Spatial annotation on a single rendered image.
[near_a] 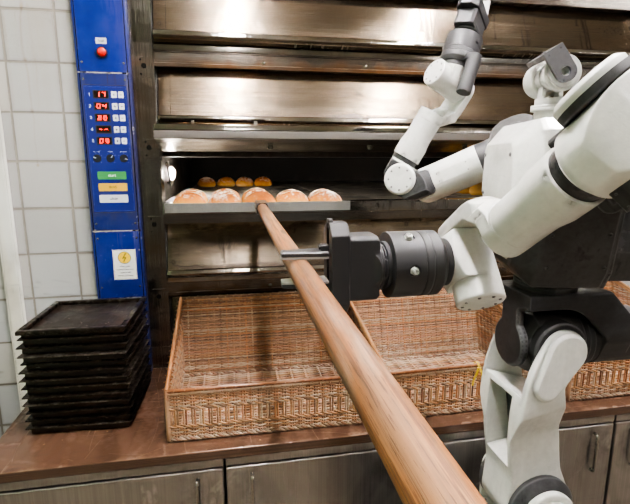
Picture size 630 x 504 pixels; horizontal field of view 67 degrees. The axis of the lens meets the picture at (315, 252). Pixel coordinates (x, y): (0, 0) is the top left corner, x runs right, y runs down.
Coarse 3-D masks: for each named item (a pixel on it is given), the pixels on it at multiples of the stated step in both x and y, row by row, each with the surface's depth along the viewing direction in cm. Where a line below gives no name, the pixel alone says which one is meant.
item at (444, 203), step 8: (344, 200) 177; (352, 200) 177; (360, 200) 177; (368, 200) 177; (376, 200) 177; (384, 200) 177; (392, 200) 178; (400, 200) 178; (408, 200) 179; (440, 200) 181; (448, 200) 182; (456, 200) 182; (464, 200) 183; (352, 208) 175; (360, 208) 176; (368, 208) 177; (376, 208) 177; (384, 208) 178; (392, 208) 178; (400, 208) 179; (408, 208) 179; (416, 208) 180; (424, 208) 181; (432, 208) 181; (440, 208) 182; (448, 208) 182; (456, 208) 183
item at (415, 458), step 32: (320, 288) 47; (320, 320) 40; (352, 352) 32; (352, 384) 29; (384, 384) 27; (384, 416) 24; (416, 416) 24; (384, 448) 23; (416, 448) 21; (416, 480) 20; (448, 480) 19
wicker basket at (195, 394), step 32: (192, 320) 167; (224, 320) 169; (288, 320) 172; (192, 352) 166; (224, 352) 168; (256, 352) 170; (288, 352) 172; (320, 352) 174; (192, 384) 159; (224, 384) 158; (256, 384) 128; (288, 384) 130; (320, 384) 132; (192, 416) 127; (224, 416) 139; (256, 416) 139; (288, 416) 132; (320, 416) 134; (352, 416) 136
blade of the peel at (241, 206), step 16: (176, 208) 136; (192, 208) 137; (208, 208) 138; (224, 208) 139; (240, 208) 139; (272, 208) 141; (288, 208) 142; (304, 208) 143; (320, 208) 144; (336, 208) 144
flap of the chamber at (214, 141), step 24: (168, 144) 154; (192, 144) 155; (216, 144) 156; (240, 144) 157; (264, 144) 158; (288, 144) 160; (312, 144) 161; (336, 144) 162; (360, 144) 163; (384, 144) 165; (432, 144) 167; (456, 144) 169
